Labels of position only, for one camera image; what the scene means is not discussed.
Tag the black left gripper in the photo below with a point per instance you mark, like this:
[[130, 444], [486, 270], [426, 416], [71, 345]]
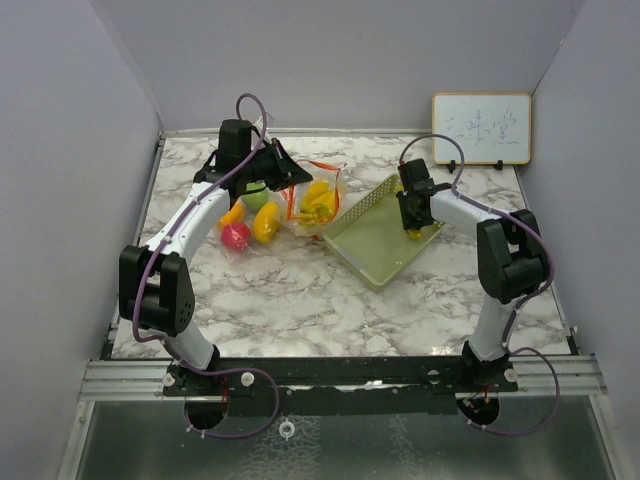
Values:
[[287, 171]]

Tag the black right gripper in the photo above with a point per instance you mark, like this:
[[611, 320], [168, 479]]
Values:
[[409, 222]]

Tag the red toy apple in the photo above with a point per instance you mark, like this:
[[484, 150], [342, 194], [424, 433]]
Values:
[[236, 237]]

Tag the small whiteboard with wooden frame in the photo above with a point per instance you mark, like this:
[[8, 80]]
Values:
[[476, 128]]

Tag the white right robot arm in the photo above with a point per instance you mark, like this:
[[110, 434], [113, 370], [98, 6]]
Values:
[[511, 260]]

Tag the green toy apple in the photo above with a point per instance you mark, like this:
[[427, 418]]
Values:
[[255, 197]]

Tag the pale green perforated basket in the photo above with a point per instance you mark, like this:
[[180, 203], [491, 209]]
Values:
[[369, 238]]

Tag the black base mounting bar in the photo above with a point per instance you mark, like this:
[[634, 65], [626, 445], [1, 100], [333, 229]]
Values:
[[337, 386]]

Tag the yellow toy banana bunch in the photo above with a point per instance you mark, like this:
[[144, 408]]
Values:
[[318, 205]]

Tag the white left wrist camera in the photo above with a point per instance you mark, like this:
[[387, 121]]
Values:
[[258, 124]]

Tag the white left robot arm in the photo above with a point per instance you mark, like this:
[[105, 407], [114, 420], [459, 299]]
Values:
[[155, 289]]

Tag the orange toy bell pepper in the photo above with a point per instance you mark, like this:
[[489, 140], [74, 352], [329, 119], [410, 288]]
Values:
[[235, 215]]

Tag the clear orange-zip bag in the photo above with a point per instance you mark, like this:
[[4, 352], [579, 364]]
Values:
[[252, 222], [289, 198]]

